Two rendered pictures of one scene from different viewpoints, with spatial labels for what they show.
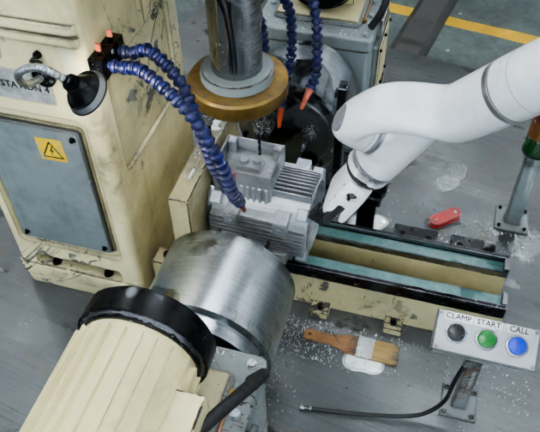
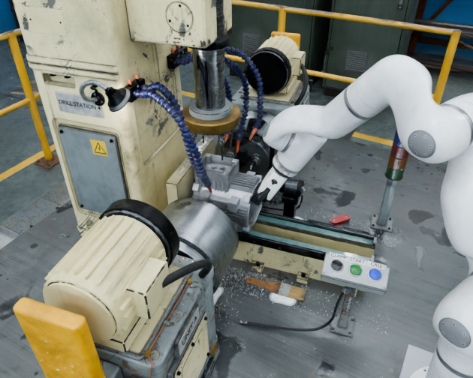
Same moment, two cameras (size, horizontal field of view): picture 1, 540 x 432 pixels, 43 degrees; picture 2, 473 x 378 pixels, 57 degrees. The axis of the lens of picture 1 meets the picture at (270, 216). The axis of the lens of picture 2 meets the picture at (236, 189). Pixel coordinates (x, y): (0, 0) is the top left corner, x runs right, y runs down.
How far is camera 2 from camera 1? 25 cm
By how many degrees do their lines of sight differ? 11
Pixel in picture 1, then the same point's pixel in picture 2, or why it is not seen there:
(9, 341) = not seen: hidden behind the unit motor
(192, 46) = not seen: hidden behind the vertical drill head
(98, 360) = (103, 234)
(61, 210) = (102, 190)
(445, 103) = (324, 112)
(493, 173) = (371, 198)
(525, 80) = (366, 86)
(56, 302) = not seen: hidden behind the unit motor
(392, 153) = (297, 151)
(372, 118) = (284, 124)
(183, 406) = (152, 265)
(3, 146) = (72, 146)
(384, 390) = (295, 315)
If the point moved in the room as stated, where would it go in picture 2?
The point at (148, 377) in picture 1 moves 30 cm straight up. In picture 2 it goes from (133, 246) to (104, 103)
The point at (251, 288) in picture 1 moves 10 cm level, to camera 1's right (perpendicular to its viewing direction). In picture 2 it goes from (209, 229) to (246, 230)
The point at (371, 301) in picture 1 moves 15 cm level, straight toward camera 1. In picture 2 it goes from (289, 260) to (281, 294)
